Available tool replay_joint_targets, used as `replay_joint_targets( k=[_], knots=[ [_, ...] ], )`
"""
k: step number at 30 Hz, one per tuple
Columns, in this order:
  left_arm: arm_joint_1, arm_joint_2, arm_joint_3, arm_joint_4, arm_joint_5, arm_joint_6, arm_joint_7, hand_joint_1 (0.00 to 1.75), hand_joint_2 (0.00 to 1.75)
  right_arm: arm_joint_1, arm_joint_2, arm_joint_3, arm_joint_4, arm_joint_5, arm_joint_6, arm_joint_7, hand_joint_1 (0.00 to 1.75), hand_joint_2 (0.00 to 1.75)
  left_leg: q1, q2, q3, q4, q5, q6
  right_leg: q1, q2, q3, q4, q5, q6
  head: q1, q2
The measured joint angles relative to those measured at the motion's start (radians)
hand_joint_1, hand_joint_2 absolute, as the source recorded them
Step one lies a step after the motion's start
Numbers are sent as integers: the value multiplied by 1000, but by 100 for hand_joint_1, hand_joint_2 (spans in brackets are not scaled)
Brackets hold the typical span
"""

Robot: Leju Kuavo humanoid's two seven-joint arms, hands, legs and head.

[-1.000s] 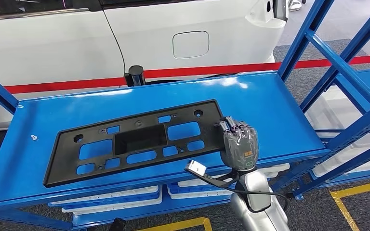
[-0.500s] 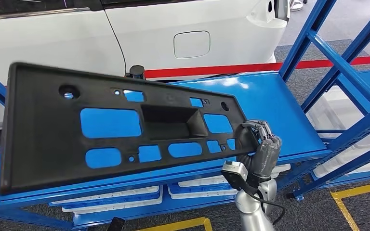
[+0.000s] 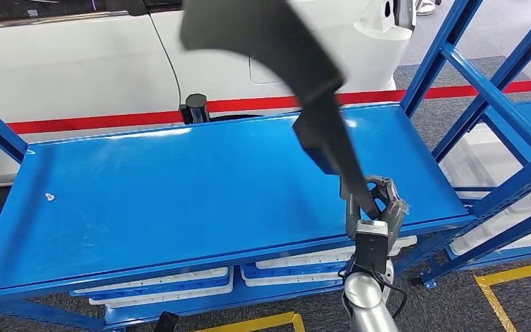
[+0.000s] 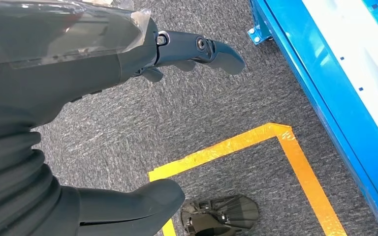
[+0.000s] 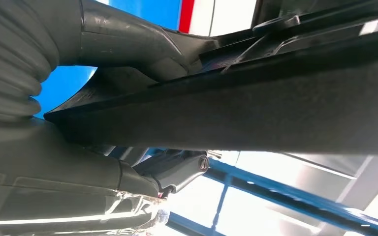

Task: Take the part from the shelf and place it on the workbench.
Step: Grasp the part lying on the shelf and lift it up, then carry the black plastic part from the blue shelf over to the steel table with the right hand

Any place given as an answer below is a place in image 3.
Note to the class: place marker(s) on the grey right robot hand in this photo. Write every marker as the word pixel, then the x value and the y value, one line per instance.
pixel 396 211

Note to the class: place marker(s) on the black plastic plate bracket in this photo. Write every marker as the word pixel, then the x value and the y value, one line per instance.
pixel 293 46

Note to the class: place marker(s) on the white plastic crate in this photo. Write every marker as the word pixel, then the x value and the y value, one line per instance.
pixel 302 261
pixel 471 165
pixel 155 300
pixel 499 217
pixel 284 279
pixel 192 275

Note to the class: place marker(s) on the blue plastic crate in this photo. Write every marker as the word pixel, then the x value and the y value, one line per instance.
pixel 270 270
pixel 155 289

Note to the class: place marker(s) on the small white scrap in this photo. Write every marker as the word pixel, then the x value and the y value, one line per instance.
pixel 50 197

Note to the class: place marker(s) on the white car body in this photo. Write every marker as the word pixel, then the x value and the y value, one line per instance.
pixel 64 68

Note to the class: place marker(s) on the black stanchion post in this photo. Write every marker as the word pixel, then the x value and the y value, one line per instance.
pixel 196 110

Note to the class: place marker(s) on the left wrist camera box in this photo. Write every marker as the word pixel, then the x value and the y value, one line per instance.
pixel 165 322

